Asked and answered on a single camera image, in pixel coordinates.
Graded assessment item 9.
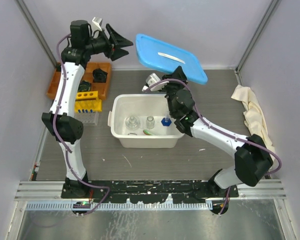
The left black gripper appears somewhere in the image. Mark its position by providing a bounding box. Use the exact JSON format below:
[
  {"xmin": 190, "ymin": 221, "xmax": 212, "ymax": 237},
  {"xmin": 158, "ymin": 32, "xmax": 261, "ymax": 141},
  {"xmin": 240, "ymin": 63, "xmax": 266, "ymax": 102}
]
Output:
[{"xmin": 85, "ymin": 24, "xmax": 133, "ymax": 61}]

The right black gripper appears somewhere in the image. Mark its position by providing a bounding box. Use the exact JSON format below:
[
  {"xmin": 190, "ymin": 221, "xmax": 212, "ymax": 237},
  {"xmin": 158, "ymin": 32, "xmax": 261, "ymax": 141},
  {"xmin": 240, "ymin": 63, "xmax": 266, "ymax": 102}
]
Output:
[{"xmin": 158, "ymin": 65, "xmax": 189, "ymax": 117}]

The blue plastic tray lid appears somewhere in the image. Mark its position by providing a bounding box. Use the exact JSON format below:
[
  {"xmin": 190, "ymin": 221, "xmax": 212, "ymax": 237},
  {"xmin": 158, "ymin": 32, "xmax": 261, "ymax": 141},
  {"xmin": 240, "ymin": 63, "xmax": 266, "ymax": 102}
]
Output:
[{"xmin": 135, "ymin": 33, "xmax": 208, "ymax": 85}]

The blue hexagonal cap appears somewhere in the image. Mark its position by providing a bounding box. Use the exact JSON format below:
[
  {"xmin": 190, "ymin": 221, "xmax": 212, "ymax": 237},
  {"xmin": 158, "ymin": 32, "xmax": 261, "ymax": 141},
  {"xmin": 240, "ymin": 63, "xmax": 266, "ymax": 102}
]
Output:
[{"xmin": 161, "ymin": 112, "xmax": 172, "ymax": 127}]

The small clear glass bottle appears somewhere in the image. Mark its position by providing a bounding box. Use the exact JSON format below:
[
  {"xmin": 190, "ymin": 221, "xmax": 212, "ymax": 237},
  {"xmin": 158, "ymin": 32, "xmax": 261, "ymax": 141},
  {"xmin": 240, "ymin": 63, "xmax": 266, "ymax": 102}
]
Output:
[{"xmin": 146, "ymin": 115, "xmax": 156, "ymax": 130}]

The white plastic bin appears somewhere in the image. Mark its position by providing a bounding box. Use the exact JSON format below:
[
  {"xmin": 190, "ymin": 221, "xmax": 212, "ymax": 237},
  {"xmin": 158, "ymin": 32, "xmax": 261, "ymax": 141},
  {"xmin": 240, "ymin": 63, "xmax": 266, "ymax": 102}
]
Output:
[{"xmin": 107, "ymin": 94, "xmax": 184, "ymax": 149}]

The green rainbow spoon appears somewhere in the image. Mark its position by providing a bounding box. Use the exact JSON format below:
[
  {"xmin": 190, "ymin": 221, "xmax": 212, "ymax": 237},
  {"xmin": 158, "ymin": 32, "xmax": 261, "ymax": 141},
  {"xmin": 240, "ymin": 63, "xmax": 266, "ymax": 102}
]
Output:
[{"xmin": 142, "ymin": 129, "xmax": 156, "ymax": 136}]

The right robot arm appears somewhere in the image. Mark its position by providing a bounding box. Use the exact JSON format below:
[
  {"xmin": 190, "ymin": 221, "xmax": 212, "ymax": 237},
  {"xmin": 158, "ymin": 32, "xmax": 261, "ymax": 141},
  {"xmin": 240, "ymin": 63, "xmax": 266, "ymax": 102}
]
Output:
[{"xmin": 161, "ymin": 66, "xmax": 274, "ymax": 197}]

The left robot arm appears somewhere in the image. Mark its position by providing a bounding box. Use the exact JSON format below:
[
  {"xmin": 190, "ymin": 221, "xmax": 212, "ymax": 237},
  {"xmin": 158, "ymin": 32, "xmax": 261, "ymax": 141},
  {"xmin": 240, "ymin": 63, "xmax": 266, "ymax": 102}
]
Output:
[{"xmin": 41, "ymin": 17, "xmax": 133, "ymax": 198}]

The rolled tie brown blue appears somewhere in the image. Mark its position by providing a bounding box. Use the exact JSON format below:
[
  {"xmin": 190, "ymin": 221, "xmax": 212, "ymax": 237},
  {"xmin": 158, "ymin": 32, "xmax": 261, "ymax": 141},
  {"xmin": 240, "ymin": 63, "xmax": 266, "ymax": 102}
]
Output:
[{"xmin": 92, "ymin": 68, "xmax": 108, "ymax": 83}]

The wooden compartment tray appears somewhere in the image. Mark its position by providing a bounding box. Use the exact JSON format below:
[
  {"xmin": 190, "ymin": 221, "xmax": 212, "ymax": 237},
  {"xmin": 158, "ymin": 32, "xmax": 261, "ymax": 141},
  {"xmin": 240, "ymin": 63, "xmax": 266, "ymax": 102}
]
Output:
[{"xmin": 46, "ymin": 62, "xmax": 112, "ymax": 101}]

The rolled tie yellow floral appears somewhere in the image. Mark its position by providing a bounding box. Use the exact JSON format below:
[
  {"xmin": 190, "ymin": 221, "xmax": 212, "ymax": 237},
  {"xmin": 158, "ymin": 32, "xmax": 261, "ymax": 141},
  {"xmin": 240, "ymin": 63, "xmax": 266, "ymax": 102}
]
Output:
[{"xmin": 77, "ymin": 80, "xmax": 92, "ymax": 92}]

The yellow test tube rack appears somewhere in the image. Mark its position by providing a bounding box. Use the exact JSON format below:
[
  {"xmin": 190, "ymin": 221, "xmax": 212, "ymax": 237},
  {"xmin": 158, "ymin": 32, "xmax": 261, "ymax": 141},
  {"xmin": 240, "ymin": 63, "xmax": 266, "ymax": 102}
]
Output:
[{"xmin": 74, "ymin": 91, "xmax": 102, "ymax": 113}]

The clear plastic tube rack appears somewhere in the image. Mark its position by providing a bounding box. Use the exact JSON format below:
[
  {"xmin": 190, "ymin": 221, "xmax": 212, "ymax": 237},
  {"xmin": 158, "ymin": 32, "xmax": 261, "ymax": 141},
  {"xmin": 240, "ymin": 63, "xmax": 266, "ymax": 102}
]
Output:
[{"xmin": 74, "ymin": 112, "xmax": 99, "ymax": 125}]

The cream cloth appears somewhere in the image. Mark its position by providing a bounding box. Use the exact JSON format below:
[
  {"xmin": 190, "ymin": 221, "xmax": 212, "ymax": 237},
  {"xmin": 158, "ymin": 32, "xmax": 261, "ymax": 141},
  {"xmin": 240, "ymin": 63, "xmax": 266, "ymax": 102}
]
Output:
[{"xmin": 231, "ymin": 84, "xmax": 275, "ymax": 152}]

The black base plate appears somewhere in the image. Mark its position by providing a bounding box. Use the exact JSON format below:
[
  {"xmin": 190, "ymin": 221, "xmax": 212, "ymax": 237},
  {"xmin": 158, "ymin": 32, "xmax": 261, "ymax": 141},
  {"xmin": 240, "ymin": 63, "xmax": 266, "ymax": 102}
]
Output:
[{"xmin": 61, "ymin": 179, "xmax": 240, "ymax": 205}]

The aluminium rail frame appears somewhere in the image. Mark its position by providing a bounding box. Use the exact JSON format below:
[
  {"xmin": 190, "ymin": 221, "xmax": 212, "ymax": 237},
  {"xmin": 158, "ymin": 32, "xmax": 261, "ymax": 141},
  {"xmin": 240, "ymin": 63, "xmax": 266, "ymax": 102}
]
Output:
[{"xmin": 14, "ymin": 179, "xmax": 287, "ymax": 214}]

